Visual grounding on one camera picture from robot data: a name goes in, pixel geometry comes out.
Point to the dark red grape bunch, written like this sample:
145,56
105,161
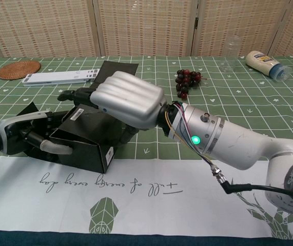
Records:
187,79

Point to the black paper box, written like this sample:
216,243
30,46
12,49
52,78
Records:
92,153

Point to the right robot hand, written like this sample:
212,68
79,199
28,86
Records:
131,100

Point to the white folding stand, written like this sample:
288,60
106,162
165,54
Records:
59,77

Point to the bamboo folding screen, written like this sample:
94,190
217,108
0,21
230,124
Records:
146,28

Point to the clear plastic jar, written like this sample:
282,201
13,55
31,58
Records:
232,53

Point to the mayonnaise squeeze bottle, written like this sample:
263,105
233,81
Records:
261,64

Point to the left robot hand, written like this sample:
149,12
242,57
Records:
15,123

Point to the round woven rattan coaster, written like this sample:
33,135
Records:
18,70

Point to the green checked tablecloth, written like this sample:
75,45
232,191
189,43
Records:
213,64

